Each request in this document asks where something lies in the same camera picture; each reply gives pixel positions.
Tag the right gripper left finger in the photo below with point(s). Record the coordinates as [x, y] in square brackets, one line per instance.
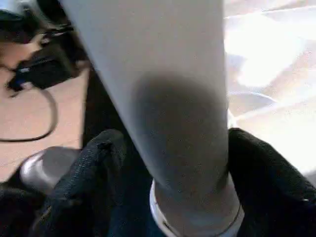
[93, 185]

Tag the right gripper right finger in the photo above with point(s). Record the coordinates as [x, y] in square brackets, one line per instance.
[271, 197]

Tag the white plastic table top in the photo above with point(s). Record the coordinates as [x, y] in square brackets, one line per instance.
[271, 61]

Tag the dark right robot foot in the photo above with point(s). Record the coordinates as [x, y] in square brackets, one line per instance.
[47, 168]

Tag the white plastic table leg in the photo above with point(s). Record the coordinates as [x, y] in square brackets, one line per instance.
[160, 74]

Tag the black power adapter box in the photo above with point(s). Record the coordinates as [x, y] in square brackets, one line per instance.
[47, 69]

